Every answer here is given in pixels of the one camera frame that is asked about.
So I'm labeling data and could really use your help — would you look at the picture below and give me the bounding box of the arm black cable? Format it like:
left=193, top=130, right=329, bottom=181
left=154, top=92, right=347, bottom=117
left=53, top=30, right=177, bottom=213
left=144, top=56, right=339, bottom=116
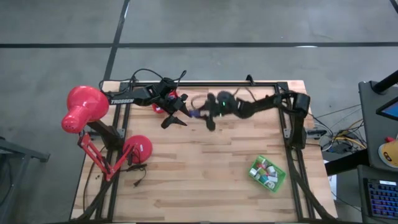
left=236, top=86, right=259, bottom=102
left=98, top=68, right=187, bottom=94

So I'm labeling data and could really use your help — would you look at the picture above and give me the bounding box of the black diagonal pole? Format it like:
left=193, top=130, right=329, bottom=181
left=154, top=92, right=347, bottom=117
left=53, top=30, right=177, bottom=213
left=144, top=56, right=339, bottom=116
left=371, top=70, right=398, bottom=95

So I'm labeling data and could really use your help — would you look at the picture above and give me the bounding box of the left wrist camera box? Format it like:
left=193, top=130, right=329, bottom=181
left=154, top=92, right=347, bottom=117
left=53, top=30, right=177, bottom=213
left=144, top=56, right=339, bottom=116
left=159, top=77, right=177, bottom=91

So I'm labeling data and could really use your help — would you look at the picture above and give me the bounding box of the black computer keyboard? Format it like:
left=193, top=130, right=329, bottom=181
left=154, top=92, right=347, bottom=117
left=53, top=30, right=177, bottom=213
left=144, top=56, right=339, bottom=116
left=366, top=179, right=398, bottom=220

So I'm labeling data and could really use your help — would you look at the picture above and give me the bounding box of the desk monitor blue screen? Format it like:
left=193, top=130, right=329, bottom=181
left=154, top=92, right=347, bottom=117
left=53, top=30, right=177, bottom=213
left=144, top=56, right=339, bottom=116
left=375, top=96, right=398, bottom=121

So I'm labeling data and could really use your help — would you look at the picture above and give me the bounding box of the grey office desk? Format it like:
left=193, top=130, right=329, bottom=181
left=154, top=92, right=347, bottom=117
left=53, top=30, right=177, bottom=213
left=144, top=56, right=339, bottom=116
left=356, top=80, right=398, bottom=224

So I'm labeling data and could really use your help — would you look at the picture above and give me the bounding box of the grey metal cart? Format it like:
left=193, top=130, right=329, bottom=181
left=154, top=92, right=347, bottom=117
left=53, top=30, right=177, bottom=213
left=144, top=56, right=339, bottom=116
left=0, top=136, right=50, bottom=224

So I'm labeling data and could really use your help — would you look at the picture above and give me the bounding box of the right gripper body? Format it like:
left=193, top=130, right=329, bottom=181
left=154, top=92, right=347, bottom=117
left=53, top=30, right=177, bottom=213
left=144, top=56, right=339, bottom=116
left=205, top=90, right=238, bottom=132

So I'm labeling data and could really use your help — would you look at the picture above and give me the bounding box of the green plastic basket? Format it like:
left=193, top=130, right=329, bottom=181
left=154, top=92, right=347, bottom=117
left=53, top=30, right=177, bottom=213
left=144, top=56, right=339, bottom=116
left=248, top=154, right=287, bottom=194

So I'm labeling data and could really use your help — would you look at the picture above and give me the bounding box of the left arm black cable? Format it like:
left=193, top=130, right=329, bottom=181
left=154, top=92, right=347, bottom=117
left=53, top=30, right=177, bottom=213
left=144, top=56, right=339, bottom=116
left=98, top=68, right=187, bottom=94

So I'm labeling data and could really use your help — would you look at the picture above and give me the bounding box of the black aluminium table frame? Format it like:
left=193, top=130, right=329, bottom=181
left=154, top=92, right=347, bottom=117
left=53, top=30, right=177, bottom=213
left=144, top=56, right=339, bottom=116
left=73, top=74, right=338, bottom=224

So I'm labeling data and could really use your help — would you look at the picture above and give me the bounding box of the bundle of floor cables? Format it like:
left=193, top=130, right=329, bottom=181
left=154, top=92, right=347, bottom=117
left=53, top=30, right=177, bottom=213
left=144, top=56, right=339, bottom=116
left=310, top=104, right=368, bottom=156

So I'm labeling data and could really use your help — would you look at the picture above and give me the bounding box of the black lamp power cable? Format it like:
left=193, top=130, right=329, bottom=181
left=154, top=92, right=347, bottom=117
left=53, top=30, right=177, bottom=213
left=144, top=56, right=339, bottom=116
left=119, top=164, right=149, bottom=189

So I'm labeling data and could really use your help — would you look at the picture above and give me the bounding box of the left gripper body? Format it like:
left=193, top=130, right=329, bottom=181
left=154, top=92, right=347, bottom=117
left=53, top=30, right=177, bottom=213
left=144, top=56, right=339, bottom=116
left=154, top=88, right=190, bottom=129

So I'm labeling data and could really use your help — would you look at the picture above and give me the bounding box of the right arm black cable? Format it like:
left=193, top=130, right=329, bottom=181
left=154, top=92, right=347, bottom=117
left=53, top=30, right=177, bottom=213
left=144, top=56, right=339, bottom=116
left=236, top=86, right=259, bottom=102

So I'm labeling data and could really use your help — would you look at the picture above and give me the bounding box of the red plastic basket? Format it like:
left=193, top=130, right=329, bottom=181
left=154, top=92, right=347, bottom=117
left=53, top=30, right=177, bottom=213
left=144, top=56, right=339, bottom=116
left=151, top=89, right=180, bottom=114

